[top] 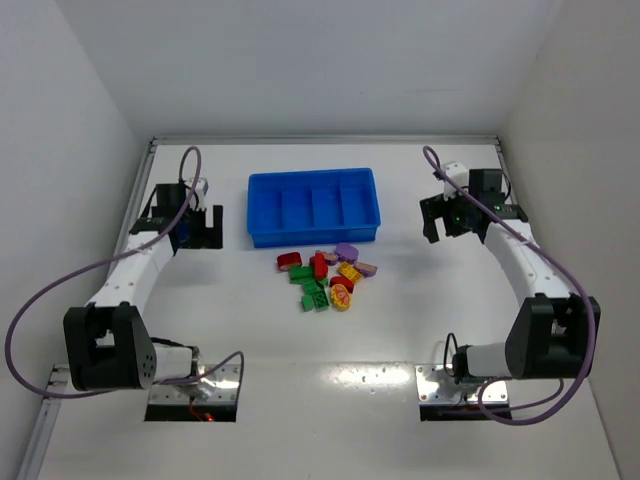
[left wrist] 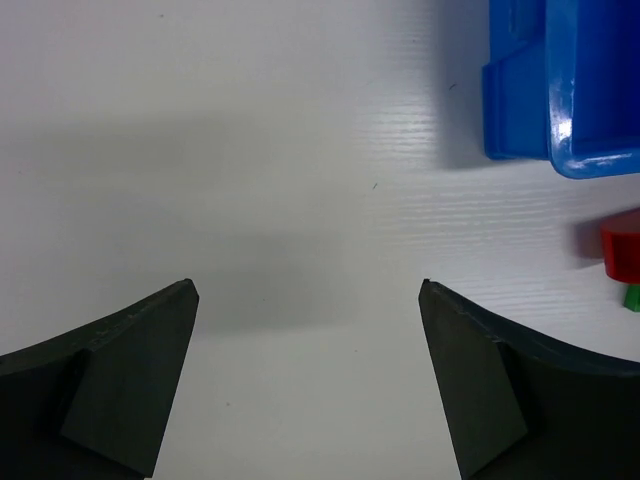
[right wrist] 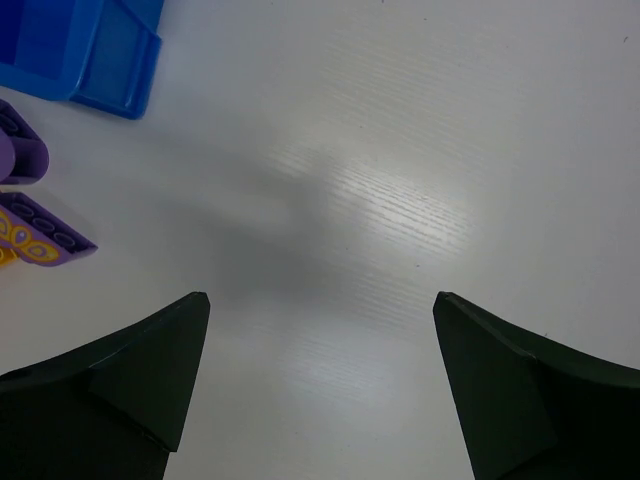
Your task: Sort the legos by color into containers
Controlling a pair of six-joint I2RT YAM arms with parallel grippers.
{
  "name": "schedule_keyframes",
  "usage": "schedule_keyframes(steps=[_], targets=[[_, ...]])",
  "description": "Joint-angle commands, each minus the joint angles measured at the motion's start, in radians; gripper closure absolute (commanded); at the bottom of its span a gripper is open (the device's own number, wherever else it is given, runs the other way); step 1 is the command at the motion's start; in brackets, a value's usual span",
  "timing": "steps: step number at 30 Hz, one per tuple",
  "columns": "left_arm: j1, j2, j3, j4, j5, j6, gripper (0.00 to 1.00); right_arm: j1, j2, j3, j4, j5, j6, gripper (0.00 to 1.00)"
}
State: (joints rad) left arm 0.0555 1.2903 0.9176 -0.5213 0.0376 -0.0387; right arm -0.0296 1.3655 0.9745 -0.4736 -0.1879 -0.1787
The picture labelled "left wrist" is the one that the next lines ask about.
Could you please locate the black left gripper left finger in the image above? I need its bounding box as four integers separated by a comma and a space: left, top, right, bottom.
1, 279, 199, 479

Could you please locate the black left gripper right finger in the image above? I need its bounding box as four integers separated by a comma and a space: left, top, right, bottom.
419, 280, 639, 479

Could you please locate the red lego brick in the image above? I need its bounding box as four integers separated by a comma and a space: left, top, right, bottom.
600, 208, 640, 284

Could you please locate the green lego brick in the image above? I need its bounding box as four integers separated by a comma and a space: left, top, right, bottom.
623, 284, 640, 313

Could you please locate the blue divided plastic tray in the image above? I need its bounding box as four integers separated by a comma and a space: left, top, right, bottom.
482, 0, 639, 179

